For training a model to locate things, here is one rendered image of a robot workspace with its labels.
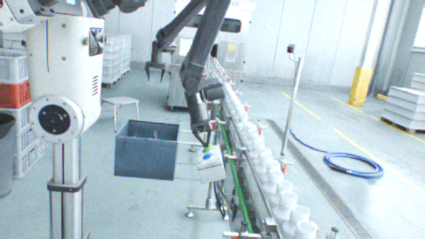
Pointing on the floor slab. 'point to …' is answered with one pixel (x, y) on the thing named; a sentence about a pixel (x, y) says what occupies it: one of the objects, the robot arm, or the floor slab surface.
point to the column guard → (359, 86)
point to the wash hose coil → (348, 157)
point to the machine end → (234, 38)
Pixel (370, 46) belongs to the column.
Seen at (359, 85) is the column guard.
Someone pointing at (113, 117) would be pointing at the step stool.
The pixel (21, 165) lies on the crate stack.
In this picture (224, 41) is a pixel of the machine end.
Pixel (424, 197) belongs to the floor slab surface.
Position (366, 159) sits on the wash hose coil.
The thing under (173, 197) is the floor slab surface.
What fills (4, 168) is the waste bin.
